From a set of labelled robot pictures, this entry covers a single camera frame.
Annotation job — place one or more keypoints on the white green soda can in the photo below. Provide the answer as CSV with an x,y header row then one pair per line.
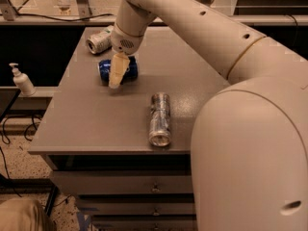
x,y
98,43

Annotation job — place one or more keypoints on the tan fabric object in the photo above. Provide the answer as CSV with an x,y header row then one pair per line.
x,y
24,214

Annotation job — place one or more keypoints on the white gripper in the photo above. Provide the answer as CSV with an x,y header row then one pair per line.
x,y
125,41

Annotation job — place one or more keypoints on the white pump dispenser bottle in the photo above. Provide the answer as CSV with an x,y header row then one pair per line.
x,y
22,81

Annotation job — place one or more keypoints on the silver crushed tall can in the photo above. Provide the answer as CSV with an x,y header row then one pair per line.
x,y
159,129

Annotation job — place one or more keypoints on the blue pepsi can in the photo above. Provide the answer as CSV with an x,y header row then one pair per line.
x,y
130,74

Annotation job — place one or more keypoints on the grey drawer cabinet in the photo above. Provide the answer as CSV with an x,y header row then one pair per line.
x,y
95,139

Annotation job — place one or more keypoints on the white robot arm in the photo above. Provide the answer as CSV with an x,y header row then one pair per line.
x,y
249,142

